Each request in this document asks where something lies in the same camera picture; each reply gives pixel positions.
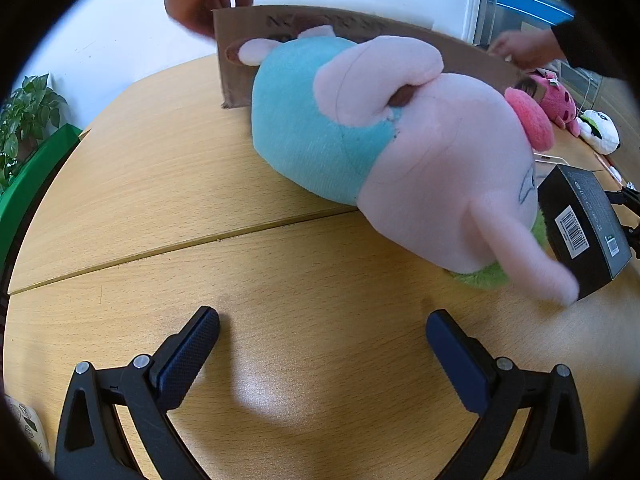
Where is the black product box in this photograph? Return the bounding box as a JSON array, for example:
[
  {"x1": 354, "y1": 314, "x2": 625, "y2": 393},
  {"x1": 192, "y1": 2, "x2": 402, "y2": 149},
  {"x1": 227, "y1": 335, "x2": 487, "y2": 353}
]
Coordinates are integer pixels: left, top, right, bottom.
[{"x1": 538, "y1": 165, "x2": 639, "y2": 299}]

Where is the pink pig plush toy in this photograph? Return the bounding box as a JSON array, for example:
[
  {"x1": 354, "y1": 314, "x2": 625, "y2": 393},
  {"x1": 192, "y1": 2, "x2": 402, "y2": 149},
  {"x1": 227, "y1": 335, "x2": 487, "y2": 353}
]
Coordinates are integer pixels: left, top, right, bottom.
[{"x1": 226, "y1": 25, "x2": 579, "y2": 304}]

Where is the person's right hand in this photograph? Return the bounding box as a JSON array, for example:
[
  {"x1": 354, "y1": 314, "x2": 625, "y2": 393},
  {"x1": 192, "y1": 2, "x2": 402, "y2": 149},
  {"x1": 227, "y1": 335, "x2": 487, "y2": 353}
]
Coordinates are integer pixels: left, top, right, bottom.
[{"x1": 488, "y1": 29, "x2": 566, "y2": 70}]

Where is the white leaf-pattern item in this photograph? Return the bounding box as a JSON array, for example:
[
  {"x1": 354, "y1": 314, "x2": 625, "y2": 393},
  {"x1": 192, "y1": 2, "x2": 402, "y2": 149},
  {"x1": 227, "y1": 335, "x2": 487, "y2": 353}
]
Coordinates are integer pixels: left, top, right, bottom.
[{"x1": 4, "y1": 394, "x2": 51, "y2": 465}]

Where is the green cabinet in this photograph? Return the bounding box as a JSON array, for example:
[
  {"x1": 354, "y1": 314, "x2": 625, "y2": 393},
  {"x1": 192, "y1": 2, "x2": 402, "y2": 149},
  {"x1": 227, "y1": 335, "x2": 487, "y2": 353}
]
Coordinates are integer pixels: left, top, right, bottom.
[{"x1": 0, "y1": 122, "x2": 84, "y2": 271}]

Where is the white panda plush toy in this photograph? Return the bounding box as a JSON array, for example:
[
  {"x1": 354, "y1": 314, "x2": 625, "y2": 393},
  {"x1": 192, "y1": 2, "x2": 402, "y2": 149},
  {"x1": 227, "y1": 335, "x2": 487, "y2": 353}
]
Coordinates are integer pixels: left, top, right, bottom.
[{"x1": 579, "y1": 110, "x2": 620, "y2": 155}]

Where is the green potted plant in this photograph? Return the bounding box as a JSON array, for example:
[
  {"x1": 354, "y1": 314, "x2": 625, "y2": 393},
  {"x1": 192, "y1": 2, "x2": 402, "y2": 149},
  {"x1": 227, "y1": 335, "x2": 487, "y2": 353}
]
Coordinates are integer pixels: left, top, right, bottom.
[{"x1": 0, "y1": 74, "x2": 67, "y2": 193}]

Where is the pink strawberry plush toy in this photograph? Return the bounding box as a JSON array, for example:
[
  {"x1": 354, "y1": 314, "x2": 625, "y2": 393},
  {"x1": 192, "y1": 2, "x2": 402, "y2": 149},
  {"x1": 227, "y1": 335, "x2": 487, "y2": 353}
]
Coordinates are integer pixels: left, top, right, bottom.
[{"x1": 527, "y1": 68, "x2": 580, "y2": 138}]

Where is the brown cardboard box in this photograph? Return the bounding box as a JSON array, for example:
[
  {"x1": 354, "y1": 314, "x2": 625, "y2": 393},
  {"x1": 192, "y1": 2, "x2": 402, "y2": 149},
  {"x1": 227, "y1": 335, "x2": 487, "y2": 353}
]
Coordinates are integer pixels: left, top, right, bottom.
[{"x1": 213, "y1": 6, "x2": 525, "y2": 108}]

